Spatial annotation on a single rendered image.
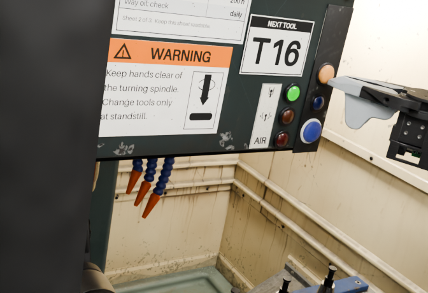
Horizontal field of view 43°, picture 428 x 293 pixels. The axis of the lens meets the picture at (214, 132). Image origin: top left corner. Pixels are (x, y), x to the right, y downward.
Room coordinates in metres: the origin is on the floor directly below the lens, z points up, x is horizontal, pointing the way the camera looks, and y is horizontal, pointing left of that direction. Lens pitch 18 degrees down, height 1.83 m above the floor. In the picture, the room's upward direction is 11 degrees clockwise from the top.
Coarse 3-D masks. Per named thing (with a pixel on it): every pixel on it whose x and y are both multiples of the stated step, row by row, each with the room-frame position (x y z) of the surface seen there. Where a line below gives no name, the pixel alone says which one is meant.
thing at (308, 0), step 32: (256, 0) 0.62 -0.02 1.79; (288, 0) 0.65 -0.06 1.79; (320, 0) 0.68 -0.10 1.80; (352, 0) 0.71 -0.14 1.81; (320, 32) 0.69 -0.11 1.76; (224, 96) 0.61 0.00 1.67; (256, 96) 0.64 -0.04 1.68; (224, 128) 0.62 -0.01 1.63; (288, 128) 0.68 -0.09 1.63; (96, 160) 0.53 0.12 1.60
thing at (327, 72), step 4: (324, 68) 0.69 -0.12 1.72; (328, 68) 0.69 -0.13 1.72; (332, 68) 0.70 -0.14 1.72; (320, 72) 0.69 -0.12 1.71; (324, 72) 0.69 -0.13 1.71; (328, 72) 0.69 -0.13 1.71; (332, 72) 0.70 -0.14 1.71; (320, 76) 0.69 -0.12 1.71; (324, 76) 0.69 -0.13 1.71; (328, 76) 0.69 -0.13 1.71; (332, 76) 0.70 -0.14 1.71; (320, 80) 0.69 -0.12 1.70; (324, 80) 0.69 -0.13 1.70
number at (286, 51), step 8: (272, 40) 0.64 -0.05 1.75; (280, 40) 0.65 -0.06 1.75; (288, 40) 0.66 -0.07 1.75; (296, 40) 0.66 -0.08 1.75; (304, 40) 0.67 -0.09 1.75; (272, 48) 0.64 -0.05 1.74; (280, 48) 0.65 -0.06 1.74; (288, 48) 0.66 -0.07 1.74; (296, 48) 0.67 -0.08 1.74; (272, 56) 0.65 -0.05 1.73; (280, 56) 0.65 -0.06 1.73; (288, 56) 0.66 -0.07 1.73; (296, 56) 0.67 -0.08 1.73; (272, 64) 0.65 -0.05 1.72; (280, 64) 0.65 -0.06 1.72; (288, 64) 0.66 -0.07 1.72; (296, 64) 0.67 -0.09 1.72
